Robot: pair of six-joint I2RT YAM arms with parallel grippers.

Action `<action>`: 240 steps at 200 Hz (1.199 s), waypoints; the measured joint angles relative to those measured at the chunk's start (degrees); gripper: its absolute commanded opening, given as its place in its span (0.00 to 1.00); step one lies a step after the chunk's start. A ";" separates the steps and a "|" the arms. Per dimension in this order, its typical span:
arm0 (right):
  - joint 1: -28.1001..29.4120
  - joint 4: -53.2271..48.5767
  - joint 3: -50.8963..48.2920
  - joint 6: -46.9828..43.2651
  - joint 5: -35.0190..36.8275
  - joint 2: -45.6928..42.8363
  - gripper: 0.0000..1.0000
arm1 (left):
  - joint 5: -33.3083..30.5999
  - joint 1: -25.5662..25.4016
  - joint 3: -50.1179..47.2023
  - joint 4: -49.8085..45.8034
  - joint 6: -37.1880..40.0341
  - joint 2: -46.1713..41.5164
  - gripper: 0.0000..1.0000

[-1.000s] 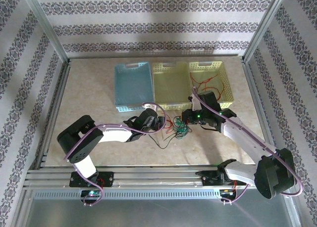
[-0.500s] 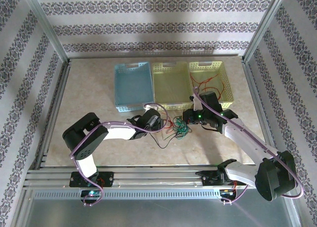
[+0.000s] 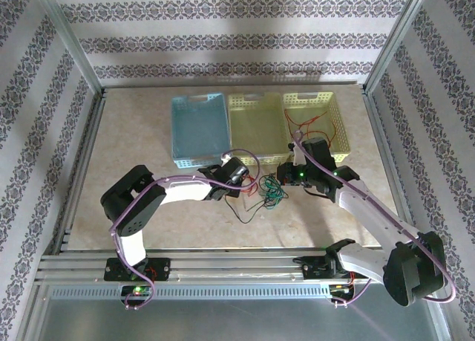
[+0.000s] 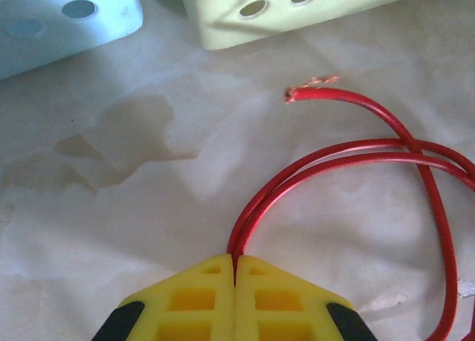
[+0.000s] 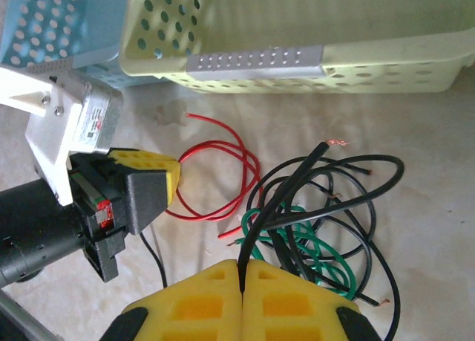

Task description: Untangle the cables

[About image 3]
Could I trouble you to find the black cable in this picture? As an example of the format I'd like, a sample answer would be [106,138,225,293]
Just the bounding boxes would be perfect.
[259,172,286,208]
[225,195,272,225]

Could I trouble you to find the green cable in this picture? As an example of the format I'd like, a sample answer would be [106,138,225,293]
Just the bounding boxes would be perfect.
[259,174,283,197]
[259,175,289,211]

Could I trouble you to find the yellow perforated plastic basket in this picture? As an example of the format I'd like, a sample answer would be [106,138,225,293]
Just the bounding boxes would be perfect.
[281,91,352,163]
[226,92,291,167]

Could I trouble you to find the blue perforated plastic basket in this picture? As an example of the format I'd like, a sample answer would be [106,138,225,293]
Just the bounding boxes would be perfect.
[169,92,231,170]

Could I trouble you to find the aluminium mounting rails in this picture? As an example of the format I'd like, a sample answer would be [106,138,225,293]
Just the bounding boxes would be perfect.
[35,247,441,285]

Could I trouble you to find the metal sheet panel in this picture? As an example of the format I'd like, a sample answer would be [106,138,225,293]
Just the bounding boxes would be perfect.
[22,281,453,341]

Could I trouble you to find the small board with green light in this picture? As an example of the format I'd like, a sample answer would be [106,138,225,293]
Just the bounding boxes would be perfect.
[120,285,154,297]

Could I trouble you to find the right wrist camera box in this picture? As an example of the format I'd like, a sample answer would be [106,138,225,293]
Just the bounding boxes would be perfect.
[288,131,308,166]

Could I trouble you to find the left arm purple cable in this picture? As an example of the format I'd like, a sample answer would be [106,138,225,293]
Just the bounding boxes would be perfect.
[109,149,260,311]

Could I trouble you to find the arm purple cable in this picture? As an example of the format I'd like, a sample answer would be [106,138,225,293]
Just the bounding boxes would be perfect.
[109,149,260,311]
[292,129,457,308]

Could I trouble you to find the right aluminium side rail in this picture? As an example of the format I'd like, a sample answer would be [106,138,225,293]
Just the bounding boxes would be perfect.
[359,86,428,253]

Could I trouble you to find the aluminium side rail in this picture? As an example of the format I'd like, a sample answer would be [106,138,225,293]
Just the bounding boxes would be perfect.
[359,86,428,253]
[47,88,108,255]

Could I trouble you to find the aluminium back rail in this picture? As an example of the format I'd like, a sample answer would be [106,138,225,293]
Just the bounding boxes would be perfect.
[99,79,367,90]

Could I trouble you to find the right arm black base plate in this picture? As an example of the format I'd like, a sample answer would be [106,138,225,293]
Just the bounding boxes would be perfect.
[301,253,369,282]

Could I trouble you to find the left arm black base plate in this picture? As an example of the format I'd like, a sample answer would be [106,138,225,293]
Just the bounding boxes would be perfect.
[103,257,171,282]

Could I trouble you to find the grey slotted cable duct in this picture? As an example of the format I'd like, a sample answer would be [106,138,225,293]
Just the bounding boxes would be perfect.
[47,284,331,300]

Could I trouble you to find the small board with wires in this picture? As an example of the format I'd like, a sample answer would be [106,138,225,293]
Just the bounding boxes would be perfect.
[328,283,356,296]

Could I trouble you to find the left aluminium side rail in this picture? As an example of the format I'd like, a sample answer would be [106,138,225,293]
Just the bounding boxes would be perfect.
[47,88,108,255]

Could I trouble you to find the right aluminium frame post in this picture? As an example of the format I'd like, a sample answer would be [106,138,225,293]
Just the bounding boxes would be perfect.
[363,0,433,93]

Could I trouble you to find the aluminium frame post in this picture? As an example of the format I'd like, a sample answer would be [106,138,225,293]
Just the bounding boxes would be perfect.
[31,0,103,97]
[363,0,433,93]

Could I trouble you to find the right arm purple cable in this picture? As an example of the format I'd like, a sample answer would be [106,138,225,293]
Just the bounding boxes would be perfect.
[292,129,457,308]

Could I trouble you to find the left aluminium frame post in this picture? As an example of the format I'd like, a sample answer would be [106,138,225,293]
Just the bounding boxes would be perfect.
[31,0,103,97]

